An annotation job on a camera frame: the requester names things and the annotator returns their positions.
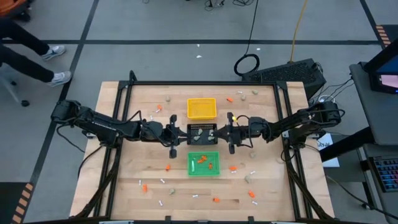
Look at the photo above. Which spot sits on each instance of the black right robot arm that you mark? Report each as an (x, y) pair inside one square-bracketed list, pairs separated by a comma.
[(311, 118)]

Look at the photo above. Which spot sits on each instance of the orange chair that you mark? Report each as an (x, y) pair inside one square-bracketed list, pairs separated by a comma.
[(12, 5)]

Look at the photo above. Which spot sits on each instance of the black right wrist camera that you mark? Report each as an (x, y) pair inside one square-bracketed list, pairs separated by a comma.
[(258, 126)]

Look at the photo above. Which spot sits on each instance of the grey office chair base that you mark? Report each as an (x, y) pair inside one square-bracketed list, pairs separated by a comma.
[(25, 103)]

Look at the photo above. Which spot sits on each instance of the black computer monitor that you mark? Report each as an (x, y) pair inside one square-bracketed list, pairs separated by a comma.
[(385, 67)]

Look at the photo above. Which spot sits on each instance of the white paper sheet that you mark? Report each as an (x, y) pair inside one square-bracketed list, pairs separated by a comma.
[(325, 144)]

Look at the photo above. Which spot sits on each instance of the black plastic basket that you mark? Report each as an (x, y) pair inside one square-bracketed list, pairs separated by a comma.
[(204, 141)]

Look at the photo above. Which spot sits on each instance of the green plastic basket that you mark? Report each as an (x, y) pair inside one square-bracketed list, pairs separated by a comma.
[(215, 170)]

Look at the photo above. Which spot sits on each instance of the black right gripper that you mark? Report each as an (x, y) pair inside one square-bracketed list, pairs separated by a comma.
[(236, 133)]

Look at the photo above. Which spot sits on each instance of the yellow plastic basket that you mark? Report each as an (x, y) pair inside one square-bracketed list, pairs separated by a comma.
[(202, 109)]

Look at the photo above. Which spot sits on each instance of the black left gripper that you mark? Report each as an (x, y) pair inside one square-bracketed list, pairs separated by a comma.
[(173, 137)]

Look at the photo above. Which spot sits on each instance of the black computer tower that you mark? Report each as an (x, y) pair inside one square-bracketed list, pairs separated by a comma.
[(284, 74)]

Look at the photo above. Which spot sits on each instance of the person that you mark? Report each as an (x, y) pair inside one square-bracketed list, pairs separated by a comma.
[(25, 67)]

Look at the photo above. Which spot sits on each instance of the backlit computer keyboard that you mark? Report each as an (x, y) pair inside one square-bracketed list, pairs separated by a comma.
[(387, 172)]

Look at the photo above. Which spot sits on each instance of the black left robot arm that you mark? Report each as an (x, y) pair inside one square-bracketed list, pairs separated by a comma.
[(99, 124)]

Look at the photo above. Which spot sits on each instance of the grey desk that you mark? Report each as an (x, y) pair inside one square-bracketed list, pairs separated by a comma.
[(370, 102)]

